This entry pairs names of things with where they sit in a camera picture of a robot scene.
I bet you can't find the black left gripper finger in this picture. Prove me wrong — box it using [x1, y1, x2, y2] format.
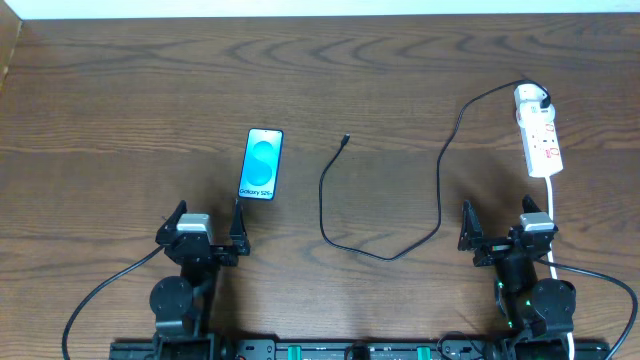
[155, 200, 187, 245]
[229, 199, 251, 256]

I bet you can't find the black USB charging cable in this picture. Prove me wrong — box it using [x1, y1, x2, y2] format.
[318, 78, 552, 263]

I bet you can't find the blue Galaxy smartphone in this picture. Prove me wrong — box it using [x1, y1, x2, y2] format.
[238, 128, 284, 201]

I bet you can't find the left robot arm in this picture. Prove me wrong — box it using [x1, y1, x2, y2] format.
[149, 201, 250, 359]

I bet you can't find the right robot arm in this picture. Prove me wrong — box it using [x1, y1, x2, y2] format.
[458, 196, 576, 359]

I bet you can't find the white charger plug adapter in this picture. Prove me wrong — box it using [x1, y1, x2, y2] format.
[514, 84, 556, 128]

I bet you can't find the white power strip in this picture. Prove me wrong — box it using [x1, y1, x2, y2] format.
[516, 111, 564, 178]

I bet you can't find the white power strip cord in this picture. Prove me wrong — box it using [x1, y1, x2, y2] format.
[544, 175, 576, 360]

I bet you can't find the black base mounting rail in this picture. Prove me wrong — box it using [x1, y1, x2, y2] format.
[108, 338, 612, 360]

